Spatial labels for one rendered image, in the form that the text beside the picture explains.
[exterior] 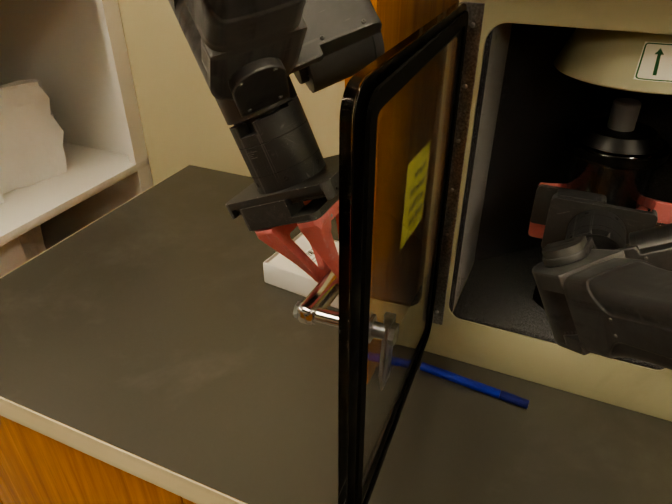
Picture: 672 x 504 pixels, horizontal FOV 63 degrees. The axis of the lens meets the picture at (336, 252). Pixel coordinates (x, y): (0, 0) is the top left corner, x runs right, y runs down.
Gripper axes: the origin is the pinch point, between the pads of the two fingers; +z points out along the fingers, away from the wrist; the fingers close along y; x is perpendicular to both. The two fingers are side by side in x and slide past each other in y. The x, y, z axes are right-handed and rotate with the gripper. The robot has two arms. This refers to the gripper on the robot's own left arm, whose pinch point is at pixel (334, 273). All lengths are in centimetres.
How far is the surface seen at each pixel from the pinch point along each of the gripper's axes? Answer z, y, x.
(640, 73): -3.7, -22.9, -25.0
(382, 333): 2.1, -6.3, 5.7
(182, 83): -18, 67, -62
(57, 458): 21, 54, 8
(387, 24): -16.2, -4.3, -16.7
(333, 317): 0.4, -2.8, 5.9
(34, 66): -35, 109, -60
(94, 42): -34, 85, -61
